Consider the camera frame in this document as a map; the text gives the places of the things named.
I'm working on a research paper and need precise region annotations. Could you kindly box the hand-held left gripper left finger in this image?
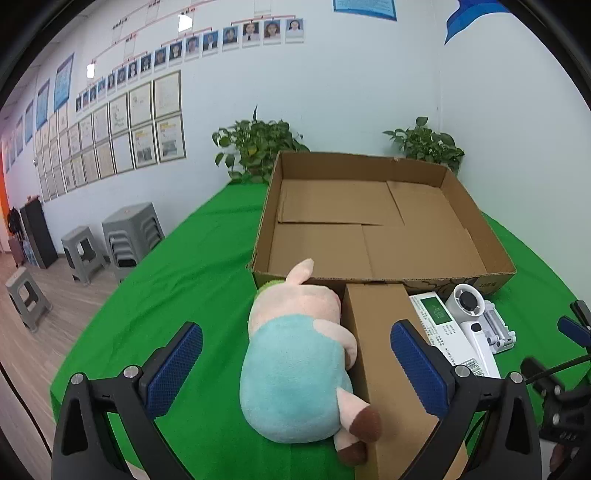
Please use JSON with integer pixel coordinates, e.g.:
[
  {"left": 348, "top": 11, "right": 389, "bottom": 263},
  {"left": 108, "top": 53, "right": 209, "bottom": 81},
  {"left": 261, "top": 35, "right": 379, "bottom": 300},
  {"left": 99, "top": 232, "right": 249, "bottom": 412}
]
[{"left": 51, "top": 322, "right": 204, "bottom": 480}]

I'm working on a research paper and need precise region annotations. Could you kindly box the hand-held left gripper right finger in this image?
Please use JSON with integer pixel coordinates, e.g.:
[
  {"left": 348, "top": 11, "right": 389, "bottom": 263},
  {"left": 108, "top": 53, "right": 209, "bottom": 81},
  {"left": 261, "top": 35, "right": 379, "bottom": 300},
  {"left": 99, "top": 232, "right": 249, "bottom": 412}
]
[{"left": 390, "top": 319, "right": 542, "bottom": 480}]

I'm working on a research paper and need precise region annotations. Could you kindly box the white green-label medicine box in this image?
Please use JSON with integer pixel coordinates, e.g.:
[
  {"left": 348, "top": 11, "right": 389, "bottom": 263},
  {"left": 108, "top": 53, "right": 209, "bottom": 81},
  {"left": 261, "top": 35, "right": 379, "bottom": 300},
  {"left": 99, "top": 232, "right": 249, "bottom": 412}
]
[{"left": 409, "top": 291, "right": 502, "bottom": 379}]

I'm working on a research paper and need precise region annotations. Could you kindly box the small brown cardboard box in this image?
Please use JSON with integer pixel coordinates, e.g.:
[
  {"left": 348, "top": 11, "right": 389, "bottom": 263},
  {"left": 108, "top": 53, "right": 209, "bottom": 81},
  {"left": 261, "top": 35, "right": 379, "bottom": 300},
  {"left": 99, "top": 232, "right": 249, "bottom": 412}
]
[{"left": 344, "top": 282, "right": 469, "bottom": 480}]

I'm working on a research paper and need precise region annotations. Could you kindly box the plush pig toy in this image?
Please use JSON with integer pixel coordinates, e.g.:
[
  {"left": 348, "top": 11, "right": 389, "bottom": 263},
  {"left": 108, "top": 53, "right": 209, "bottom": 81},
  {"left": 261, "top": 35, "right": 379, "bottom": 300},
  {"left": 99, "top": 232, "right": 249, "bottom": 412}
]
[{"left": 239, "top": 258, "right": 383, "bottom": 466}]

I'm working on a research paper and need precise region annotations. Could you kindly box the large cardboard box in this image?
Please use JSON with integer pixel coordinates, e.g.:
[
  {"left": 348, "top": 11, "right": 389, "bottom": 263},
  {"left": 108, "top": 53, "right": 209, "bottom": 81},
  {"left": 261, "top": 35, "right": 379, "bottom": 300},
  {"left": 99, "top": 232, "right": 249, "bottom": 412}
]
[{"left": 249, "top": 150, "right": 517, "bottom": 296}]

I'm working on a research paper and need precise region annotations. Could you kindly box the white handheld fan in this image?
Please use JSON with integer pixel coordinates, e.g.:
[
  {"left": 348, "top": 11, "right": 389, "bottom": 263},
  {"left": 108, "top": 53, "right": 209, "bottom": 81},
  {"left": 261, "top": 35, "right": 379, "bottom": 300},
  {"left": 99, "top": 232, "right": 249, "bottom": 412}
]
[{"left": 444, "top": 284, "right": 517, "bottom": 355}]

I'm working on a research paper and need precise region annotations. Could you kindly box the green tablecloth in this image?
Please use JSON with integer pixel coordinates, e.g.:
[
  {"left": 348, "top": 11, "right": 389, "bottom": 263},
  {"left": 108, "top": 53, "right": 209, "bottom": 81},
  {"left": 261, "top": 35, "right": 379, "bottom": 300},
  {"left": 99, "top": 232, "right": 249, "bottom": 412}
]
[{"left": 50, "top": 182, "right": 591, "bottom": 480}]

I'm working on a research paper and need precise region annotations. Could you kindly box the stack of grey stools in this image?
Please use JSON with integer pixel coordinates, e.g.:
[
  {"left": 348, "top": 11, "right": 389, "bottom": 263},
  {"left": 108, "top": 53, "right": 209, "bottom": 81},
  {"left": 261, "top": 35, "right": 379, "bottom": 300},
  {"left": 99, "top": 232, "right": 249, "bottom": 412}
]
[{"left": 102, "top": 202, "right": 166, "bottom": 283}]

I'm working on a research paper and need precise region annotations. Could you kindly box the grey plastic stool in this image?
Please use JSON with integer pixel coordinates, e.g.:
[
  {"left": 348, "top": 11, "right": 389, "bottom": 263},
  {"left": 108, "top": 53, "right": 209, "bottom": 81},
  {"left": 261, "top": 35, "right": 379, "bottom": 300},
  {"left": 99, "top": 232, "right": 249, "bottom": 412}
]
[
  {"left": 61, "top": 225, "right": 110, "bottom": 286},
  {"left": 4, "top": 266, "right": 53, "bottom": 332}
]

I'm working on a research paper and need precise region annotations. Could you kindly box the black cabinet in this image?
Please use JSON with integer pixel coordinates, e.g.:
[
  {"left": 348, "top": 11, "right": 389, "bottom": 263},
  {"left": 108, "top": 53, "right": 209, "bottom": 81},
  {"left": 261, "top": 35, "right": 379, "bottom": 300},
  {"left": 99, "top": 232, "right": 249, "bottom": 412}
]
[{"left": 19, "top": 199, "right": 59, "bottom": 270}]

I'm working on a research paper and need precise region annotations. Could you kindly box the small potted green plant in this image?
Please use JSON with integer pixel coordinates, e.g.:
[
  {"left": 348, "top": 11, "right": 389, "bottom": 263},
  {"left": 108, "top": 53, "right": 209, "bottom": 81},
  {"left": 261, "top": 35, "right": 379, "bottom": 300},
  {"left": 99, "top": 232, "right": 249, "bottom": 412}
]
[{"left": 382, "top": 116, "right": 465, "bottom": 176}]

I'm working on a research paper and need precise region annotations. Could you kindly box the bushy potted green plant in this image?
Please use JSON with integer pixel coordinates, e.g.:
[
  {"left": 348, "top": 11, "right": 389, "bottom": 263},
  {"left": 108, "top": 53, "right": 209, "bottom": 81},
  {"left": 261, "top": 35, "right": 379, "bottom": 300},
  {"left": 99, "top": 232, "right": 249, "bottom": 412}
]
[{"left": 212, "top": 106, "right": 310, "bottom": 184}]

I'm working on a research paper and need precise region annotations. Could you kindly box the blue notice board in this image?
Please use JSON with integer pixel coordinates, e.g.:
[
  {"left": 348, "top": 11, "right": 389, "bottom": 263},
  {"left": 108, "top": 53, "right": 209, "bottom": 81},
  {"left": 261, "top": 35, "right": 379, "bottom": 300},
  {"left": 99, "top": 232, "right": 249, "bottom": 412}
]
[{"left": 332, "top": 0, "right": 398, "bottom": 21}]

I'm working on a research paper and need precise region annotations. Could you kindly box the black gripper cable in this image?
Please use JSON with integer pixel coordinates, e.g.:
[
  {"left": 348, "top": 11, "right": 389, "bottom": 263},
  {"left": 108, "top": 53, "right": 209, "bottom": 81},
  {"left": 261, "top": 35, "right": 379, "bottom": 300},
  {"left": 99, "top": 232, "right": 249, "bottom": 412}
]
[{"left": 526, "top": 354, "right": 591, "bottom": 384}]

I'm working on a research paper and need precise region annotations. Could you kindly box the group of framed wall certificates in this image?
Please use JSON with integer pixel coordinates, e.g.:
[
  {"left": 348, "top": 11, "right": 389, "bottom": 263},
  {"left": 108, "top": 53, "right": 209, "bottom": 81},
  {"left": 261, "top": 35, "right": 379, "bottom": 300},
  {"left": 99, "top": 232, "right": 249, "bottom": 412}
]
[{"left": 34, "top": 70, "right": 188, "bottom": 204}]

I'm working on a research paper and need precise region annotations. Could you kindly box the row of blue wall posters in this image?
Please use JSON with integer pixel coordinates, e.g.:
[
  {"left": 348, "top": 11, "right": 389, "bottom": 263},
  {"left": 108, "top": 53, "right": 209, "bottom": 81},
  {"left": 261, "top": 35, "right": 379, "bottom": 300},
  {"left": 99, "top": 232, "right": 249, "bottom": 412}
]
[{"left": 2, "top": 53, "right": 75, "bottom": 171}]

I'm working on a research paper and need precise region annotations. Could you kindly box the blue wall decal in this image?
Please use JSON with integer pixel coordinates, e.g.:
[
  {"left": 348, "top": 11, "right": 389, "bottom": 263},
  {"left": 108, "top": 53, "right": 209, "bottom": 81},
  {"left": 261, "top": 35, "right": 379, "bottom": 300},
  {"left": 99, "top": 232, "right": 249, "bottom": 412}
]
[{"left": 444, "top": 0, "right": 509, "bottom": 46}]

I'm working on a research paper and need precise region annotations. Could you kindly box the wall chart of portrait photos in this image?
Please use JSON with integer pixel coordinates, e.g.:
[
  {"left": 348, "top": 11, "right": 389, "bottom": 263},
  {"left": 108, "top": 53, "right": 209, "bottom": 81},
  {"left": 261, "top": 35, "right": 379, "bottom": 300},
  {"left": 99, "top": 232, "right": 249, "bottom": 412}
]
[{"left": 74, "top": 0, "right": 305, "bottom": 114}]

